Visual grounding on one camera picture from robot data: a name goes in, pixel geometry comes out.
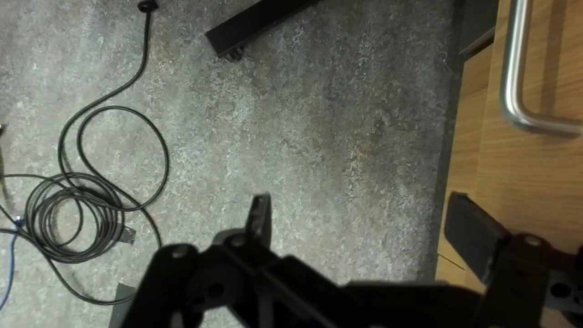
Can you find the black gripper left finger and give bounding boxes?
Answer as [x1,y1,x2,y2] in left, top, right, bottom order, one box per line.
[120,192,343,328]

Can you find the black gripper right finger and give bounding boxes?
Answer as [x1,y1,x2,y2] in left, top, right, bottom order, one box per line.
[445,192,583,328]

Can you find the wooden drawer white inside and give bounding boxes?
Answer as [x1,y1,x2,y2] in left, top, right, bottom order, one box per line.
[436,0,583,328]

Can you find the black metal stand leg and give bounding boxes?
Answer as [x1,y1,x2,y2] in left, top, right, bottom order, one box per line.
[204,0,321,61]

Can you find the steel drawer bar handle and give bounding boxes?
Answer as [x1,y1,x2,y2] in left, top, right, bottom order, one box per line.
[499,0,583,139]

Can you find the black floor cable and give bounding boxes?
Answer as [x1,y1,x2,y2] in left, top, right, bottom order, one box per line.
[0,0,173,307]

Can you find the thin blue cable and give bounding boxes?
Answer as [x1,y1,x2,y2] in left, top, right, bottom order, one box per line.
[0,216,27,312]

